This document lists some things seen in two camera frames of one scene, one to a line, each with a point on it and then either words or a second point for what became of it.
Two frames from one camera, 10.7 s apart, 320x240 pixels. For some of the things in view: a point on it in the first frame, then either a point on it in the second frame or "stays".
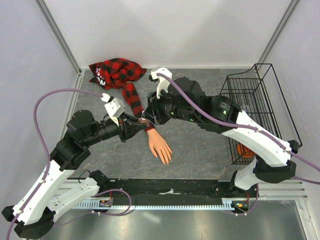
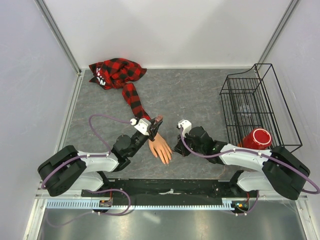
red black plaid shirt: (116, 73) stays
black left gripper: (128, 126) → (153, 129)
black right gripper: (153, 113) → (180, 146)
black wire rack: (257, 93) stays
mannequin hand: (158, 146) stays
